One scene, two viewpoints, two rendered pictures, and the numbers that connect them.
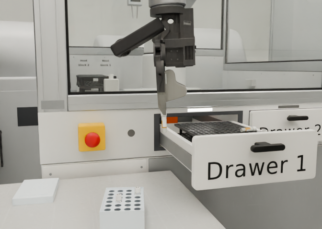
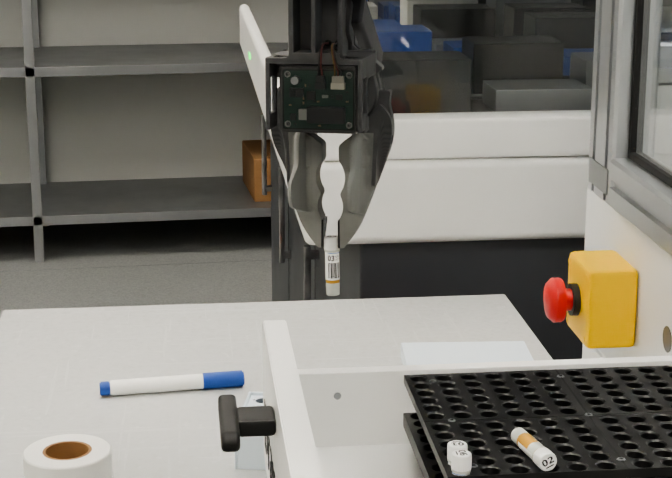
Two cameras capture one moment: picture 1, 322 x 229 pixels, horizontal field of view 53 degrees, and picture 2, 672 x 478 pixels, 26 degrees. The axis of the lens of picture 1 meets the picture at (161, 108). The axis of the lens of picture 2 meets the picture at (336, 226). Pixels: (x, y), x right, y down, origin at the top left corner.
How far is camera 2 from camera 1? 138 cm
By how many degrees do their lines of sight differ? 97
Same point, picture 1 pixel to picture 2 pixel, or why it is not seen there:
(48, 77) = (600, 96)
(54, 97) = (601, 156)
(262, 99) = not seen: outside the picture
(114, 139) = (647, 338)
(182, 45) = (273, 71)
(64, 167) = not seen: hidden behind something
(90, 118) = (628, 246)
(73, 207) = not seen: hidden behind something
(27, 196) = (410, 352)
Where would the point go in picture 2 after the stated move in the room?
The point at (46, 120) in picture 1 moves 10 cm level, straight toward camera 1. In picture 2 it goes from (591, 213) to (492, 218)
